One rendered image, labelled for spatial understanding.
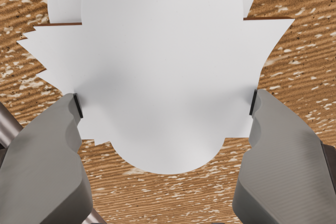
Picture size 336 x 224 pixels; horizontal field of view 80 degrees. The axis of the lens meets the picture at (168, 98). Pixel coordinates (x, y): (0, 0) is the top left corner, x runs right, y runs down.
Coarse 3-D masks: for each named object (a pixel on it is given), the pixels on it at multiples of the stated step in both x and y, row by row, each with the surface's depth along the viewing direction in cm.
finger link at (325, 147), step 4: (324, 144) 7; (324, 148) 7; (328, 148) 7; (332, 148) 7; (324, 152) 7; (328, 152) 7; (332, 152) 7; (324, 156) 7; (328, 156) 7; (332, 156) 7; (328, 160) 7; (332, 160) 7; (328, 164) 7; (332, 164) 7; (328, 168) 6; (332, 168) 6; (332, 172) 6; (332, 176) 6; (332, 180) 6
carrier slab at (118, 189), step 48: (0, 0) 12; (288, 0) 12; (0, 48) 14; (288, 48) 14; (0, 96) 16; (48, 96) 16; (288, 96) 16; (240, 144) 19; (96, 192) 23; (144, 192) 23; (192, 192) 23
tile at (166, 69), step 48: (96, 0) 9; (144, 0) 9; (192, 0) 9; (240, 0) 9; (96, 48) 11; (144, 48) 10; (192, 48) 10; (240, 48) 10; (96, 96) 12; (144, 96) 12; (192, 96) 12; (240, 96) 12; (144, 144) 14; (192, 144) 14
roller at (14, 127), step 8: (0, 104) 20; (0, 112) 20; (8, 112) 20; (0, 120) 20; (8, 120) 20; (16, 120) 21; (0, 128) 20; (8, 128) 21; (16, 128) 21; (0, 136) 21; (8, 136) 21; (8, 144) 21; (88, 216) 29; (96, 216) 30
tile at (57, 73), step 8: (48, 0) 11; (56, 0) 11; (48, 8) 11; (56, 8) 11; (56, 16) 11; (24, 40) 12; (32, 48) 12; (40, 56) 13; (48, 64) 13; (56, 72) 13; (56, 80) 14; (64, 80) 14; (64, 88) 14
